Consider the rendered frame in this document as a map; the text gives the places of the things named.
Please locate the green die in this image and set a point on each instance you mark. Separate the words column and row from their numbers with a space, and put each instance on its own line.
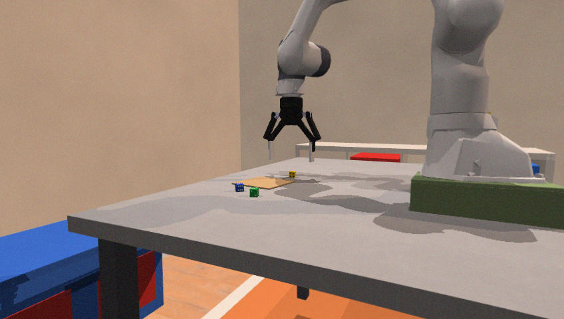
column 254, row 192

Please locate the tan square mat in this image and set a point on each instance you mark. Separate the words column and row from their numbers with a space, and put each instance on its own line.
column 265, row 182

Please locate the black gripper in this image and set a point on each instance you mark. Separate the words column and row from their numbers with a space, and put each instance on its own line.
column 291, row 114

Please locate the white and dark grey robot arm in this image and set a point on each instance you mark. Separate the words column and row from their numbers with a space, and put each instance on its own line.
column 459, row 143

